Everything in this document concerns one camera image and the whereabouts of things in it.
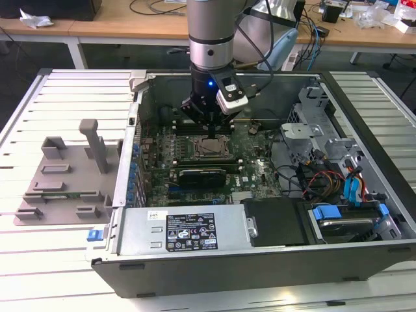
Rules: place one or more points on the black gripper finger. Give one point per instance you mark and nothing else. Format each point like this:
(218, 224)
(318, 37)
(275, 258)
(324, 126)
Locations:
(193, 109)
(227, 117)

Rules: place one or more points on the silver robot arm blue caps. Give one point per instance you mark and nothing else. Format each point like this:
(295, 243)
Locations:
(209, 19)

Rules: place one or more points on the black RAM slot bank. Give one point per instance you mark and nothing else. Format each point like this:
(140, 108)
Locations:
(204, 163)
(188, 130)

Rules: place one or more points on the round coin battery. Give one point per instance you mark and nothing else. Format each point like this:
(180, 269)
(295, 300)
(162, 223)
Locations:
(253, 129)

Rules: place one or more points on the black round case speaker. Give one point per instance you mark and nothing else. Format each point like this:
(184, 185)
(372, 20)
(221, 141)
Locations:
(165, 114)

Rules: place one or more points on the green motherboard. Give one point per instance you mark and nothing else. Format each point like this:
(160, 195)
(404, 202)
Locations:
(256, 175)

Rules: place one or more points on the black graphics card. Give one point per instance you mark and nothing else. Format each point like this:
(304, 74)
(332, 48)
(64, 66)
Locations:
(201, 178)

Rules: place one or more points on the grey metal drive cage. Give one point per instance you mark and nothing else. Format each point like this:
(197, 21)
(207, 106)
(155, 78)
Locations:
(299, 130)

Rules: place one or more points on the silver chipset heatsink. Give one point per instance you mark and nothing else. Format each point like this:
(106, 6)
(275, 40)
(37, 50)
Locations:
(243, 197)

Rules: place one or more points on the white power strip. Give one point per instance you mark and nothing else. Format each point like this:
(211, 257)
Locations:
(290, 61)

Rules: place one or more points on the small black adapter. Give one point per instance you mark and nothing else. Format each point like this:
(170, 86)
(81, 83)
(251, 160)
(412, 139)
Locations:
(323, 31)

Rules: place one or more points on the grey power supply with label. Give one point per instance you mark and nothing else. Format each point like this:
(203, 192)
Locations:
(143, 227)

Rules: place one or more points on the grey printed parts rack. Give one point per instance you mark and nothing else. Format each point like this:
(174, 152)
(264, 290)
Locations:
(78, 182)

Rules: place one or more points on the blue disk carrier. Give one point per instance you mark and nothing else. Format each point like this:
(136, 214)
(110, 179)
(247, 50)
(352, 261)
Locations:
(326, 213)

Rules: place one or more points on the green RAM stick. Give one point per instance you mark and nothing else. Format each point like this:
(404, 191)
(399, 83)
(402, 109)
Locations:
(81, 196)

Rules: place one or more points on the small black open box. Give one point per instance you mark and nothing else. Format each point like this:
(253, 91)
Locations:
(331, 14)

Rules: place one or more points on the open black grey PC case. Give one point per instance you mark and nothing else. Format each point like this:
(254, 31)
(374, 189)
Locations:
(227, 274)

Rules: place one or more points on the large black box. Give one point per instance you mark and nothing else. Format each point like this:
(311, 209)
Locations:
(65, 8)

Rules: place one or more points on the silver hard disk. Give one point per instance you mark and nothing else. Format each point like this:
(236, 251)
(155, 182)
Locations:
(344, 227)

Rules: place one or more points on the blue case latch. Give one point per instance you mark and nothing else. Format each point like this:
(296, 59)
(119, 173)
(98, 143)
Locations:
(93, 235)

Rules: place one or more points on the clear plastic bags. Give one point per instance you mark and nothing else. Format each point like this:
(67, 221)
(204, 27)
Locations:
(373, 16)

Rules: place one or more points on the crumpled white paper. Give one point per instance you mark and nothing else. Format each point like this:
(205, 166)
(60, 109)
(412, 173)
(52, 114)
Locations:
(35, 20)

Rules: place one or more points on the white black small box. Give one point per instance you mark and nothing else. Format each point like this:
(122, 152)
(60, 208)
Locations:
(404, 27)

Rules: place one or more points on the short wooden desk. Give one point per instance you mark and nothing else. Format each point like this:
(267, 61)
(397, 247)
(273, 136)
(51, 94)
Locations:
(9, 29)

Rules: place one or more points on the red white packet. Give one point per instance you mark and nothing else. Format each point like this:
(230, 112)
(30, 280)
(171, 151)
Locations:
(406, 8)

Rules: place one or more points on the white black wrist camera box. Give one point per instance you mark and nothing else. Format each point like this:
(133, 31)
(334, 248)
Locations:
(232, 105)

